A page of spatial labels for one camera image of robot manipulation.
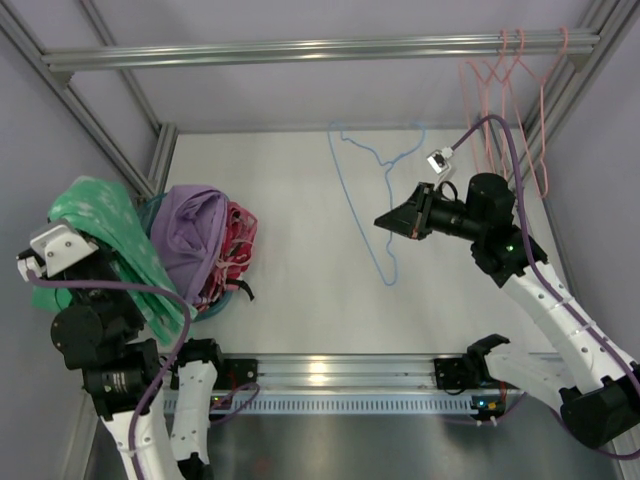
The aluminium hanging rail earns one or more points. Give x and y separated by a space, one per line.
539 42

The pink wire hanger left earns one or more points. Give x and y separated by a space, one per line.
484 77

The purple garment in basket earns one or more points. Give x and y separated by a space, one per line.
187 234

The pink red garment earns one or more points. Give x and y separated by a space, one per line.
236 252

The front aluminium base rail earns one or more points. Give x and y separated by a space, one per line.
399 373

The teal laundry basket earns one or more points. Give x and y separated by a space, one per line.
147 211

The left aluminium frame posts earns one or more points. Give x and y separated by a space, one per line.
16 30

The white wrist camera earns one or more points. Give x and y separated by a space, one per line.
440 162
53 249

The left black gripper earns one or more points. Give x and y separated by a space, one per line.
93 265

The green white patterned trousers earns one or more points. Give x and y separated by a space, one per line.
104 211

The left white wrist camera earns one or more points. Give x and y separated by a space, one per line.
53 249

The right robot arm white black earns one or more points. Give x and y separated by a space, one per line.
596 394

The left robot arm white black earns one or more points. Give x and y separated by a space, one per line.
157 412

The pink wire hanger right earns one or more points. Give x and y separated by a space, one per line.
536 162

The slotted grey cable duct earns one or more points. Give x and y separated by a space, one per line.
289 404

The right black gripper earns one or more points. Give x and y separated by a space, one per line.
425 210

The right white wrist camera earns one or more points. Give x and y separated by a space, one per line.
440 162

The blue wire hanger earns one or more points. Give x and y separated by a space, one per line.
365 170

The pink wire hanger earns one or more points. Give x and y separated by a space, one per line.
536 162
508 102
484 77

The pink wire hanger middle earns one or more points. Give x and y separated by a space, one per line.
508 102

